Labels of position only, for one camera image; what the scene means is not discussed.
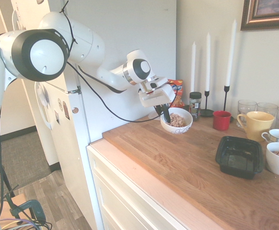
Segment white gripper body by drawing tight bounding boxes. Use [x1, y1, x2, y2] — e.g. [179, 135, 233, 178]
[139, 83, 176, 108]

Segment oat ring cereal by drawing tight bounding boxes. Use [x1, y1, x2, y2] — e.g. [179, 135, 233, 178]
[169, 113, 187, 128]

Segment white bowl with black swirls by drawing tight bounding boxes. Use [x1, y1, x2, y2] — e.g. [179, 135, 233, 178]
[160, 107, 193, 135]

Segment orange snack bag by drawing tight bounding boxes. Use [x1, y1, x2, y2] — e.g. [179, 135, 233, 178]
[167, 79, 186, 108]

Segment spice jar with black lid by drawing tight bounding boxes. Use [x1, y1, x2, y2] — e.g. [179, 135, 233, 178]
[188, 92, 202, 122]

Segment short white taper candle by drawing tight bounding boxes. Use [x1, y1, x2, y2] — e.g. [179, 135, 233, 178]
[190, 41, 197, 93]

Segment wooden butcher block board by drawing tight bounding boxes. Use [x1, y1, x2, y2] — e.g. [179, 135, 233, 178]
[102, 112, 279, 230]

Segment red mug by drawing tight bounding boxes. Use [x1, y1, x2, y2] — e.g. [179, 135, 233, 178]
[212, 110, 234, 131]

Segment medium white taper candle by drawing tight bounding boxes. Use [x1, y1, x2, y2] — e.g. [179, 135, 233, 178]
[205, 32, 211, 92]

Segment white refrigerator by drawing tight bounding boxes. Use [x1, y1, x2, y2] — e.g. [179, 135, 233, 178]
[0, 0, 178, 230]

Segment clear drinking glass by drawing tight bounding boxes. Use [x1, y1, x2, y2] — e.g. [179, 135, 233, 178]
[256, 102, 279, 118]
[237, 99, 258, 128]

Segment black plastic food container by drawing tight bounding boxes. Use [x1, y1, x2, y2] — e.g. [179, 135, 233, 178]
[215, 136, 265, 180]

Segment tall white taper candle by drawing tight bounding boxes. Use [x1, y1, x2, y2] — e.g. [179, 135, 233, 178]
[225, 19, 238, 87]

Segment brown oval fridge magnet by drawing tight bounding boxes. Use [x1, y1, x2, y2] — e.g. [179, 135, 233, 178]
[62, 100, 70, 120]

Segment yellow mug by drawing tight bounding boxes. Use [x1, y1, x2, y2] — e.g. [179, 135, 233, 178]
[236, 111, 275, 142]

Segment white kitchen drawer cabinet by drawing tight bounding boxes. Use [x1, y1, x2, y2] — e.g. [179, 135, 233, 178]
[86, 140, 188, 230]

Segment white paper flower magnet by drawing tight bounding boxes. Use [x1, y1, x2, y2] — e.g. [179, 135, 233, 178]
[36, 84, 51, 108]

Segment dark green C-clamp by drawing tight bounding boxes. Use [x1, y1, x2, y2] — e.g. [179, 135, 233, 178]
[8, 191, 47, 225]

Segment black tripod stand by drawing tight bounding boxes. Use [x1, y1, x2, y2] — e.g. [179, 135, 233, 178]
[0, 143, 17, 200]

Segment small robot mounting table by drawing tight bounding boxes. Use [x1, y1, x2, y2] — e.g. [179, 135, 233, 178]
[0, 193, 34, 230]

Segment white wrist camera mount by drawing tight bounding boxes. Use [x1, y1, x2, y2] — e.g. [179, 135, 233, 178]
[148, 76, 169, 90]

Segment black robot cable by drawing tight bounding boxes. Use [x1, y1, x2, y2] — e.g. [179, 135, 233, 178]
[66, 61, 180, 124]

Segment framed picture with brown frame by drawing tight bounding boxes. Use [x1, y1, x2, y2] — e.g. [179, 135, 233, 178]
[240, 0, 279, 31]

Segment bundle of loose cables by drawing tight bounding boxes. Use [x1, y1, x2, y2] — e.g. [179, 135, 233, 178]
[0, 214, 53, 230]

